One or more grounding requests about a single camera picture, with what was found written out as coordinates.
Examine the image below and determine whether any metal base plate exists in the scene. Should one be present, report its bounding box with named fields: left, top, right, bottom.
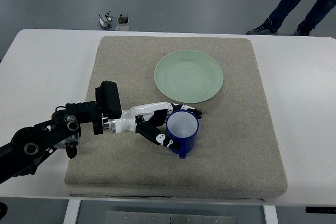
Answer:
left=105, top=211, right=237, bottom=224

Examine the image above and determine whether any small white floor gadget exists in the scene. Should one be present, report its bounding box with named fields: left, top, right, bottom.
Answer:
left=99, top=11, right=112, bottom=29

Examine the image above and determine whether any beige fabric cushion mat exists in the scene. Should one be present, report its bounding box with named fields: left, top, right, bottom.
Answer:
left=65, top=36, right=287, bottom=199

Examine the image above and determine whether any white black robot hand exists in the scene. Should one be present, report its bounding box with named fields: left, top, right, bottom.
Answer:
left=102, top=102, right=202, bottom=150

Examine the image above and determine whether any person in blue jeans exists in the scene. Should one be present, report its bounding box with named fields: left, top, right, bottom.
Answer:
left=246, top=0, right=335, bottom=36

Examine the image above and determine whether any white table leg right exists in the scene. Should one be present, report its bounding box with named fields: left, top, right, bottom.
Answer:
left=263, top=206, right=279, bottom=224

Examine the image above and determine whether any white table leg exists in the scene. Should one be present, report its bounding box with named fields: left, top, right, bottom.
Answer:
left=63, top=199, right=81, bottom=224
left=263, top=206, right=279, bottom=224

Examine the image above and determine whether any blue mug white inside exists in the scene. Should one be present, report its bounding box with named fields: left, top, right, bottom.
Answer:
left=166, top=110, right=199, bottom=159

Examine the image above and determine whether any white table leg left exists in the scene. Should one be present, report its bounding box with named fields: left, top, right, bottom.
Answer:
left=63, top=199, right=81, bottom=224

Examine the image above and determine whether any small device on floor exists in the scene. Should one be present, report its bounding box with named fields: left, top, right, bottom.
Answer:
left=117, top=13, right=129, bottom=24

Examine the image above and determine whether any small clear floor plate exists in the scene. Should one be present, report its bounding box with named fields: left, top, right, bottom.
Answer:
left=116, top=26, right=130, bottom=31

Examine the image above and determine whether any black table control panel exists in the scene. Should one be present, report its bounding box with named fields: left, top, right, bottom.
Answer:
left=306, top=207, right=336, bottom=214

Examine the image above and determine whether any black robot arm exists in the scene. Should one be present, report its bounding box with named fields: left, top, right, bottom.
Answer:
left=1, top=81, right=121, bottom=183

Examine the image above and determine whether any light green plate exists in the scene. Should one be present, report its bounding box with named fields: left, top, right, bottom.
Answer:
left=154, top=50, right=224, bottom=103

